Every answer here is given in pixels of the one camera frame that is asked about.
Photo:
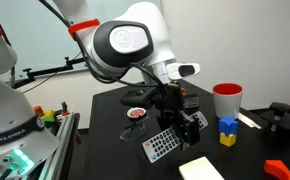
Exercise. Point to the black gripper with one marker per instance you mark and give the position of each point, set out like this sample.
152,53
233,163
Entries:
170,101

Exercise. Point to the black remote control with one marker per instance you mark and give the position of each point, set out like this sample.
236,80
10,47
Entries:
161,144

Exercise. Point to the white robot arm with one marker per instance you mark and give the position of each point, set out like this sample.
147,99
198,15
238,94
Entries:
138,38

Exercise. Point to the clear safety glasses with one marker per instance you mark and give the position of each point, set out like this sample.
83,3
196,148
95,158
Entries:
137,129

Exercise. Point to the white plate red food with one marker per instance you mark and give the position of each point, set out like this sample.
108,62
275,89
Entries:
136,112

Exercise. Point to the white notepad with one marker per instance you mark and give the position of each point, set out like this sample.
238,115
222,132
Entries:
199,169

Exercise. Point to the blue block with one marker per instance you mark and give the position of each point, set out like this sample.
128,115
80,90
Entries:
228,125

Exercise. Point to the yellow block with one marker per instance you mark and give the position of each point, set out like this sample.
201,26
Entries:
227,140

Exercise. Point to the white mug red interior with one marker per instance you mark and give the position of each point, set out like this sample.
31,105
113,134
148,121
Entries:
227,99

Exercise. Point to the white flat stick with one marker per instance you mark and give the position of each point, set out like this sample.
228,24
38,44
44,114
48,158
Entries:
246,120

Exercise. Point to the orange curved block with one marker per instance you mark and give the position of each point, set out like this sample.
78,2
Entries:
277,169

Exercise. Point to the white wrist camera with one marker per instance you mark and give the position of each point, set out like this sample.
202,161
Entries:
177,71

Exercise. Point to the black clamp mount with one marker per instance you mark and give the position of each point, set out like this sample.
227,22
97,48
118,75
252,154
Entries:
278,118

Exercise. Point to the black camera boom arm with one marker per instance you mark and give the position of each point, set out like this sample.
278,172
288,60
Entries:
32,75

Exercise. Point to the aluminium extrusion frame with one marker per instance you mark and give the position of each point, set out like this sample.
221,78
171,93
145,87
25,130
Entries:
63,124

